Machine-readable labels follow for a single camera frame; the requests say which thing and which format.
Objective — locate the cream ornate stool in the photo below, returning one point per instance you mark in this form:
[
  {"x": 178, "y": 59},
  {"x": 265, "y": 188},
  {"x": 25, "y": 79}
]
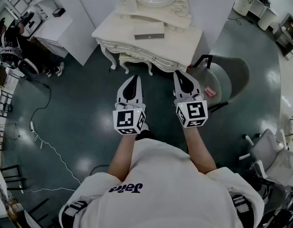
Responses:
[{"x": 134, "y": 59}]

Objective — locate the person's white shirt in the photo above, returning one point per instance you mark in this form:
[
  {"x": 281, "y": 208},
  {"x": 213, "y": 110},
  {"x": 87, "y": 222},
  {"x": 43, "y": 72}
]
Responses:
[{"x": 165, "y": 186}]

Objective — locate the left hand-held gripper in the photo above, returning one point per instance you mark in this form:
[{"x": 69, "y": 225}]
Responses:
[{"x": 125, "y": 121}]

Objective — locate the white shelf unit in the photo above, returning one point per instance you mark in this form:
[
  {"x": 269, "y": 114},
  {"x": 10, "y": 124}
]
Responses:
[{"x": 51, "y": 30}]

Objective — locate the black metal frame stool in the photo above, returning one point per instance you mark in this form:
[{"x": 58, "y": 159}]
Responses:
[{"x": 13, "y": 177}]

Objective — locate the white power strip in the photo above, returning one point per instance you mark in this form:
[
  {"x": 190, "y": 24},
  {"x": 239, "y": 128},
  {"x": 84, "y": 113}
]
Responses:
[{"x": 32, "y": 126}]

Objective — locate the pink small packet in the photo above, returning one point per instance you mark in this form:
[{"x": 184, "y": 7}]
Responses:
[{"x": 210, "y": 91}]

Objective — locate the person's black trouser leg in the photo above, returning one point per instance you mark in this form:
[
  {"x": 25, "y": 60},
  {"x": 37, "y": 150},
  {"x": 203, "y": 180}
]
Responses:
[{"x": 146, "y": 135}]

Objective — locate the white mesh office chair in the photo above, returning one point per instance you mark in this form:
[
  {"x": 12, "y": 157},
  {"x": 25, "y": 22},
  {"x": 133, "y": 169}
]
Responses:
[{"x": 272, "y": 151}]

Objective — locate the person's white left shoe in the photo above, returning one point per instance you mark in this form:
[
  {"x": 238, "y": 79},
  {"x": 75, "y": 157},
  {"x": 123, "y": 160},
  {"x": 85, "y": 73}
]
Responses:
[{"x": 145, "y": 126}]

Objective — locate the black metal frame rack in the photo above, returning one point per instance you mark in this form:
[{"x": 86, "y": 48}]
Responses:
[{"x": 3, "y": 103}]

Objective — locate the person's left forearm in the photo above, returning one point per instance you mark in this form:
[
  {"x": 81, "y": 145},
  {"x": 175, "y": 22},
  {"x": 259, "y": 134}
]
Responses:
[{"x": 122, "y": 158}]

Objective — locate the grey upholstered chair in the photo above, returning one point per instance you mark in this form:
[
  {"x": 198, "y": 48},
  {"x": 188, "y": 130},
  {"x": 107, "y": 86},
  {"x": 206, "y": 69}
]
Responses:
[{"x": 227, "y": 79}]

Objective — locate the small black box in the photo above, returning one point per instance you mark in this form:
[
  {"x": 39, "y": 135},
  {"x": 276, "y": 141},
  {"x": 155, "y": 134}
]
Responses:
[{"x": 58, "y": 12}]

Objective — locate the white rounded stool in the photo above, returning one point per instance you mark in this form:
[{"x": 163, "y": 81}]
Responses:
[{"x": 28, "y": 69}]

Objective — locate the white ornate dressing table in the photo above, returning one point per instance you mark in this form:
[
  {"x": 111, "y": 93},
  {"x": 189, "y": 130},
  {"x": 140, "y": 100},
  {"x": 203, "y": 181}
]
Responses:
[{"x": 179, "y": 41}]

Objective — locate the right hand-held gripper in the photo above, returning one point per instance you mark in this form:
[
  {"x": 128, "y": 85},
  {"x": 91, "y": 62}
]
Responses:
[{"x": 196, "y": 111}]

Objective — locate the grey glass cabinet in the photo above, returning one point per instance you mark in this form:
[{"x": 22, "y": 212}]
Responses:
[{"x": 288, "y": 34}]

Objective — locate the person's right forearm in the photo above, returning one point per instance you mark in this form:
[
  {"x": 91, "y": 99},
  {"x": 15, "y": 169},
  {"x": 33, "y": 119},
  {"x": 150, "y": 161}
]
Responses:
[{"x": 198, "y": 151}]

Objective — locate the small cream drawer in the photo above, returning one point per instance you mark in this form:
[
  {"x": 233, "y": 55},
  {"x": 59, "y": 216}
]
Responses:
[{"x": 149, "y": 30}]

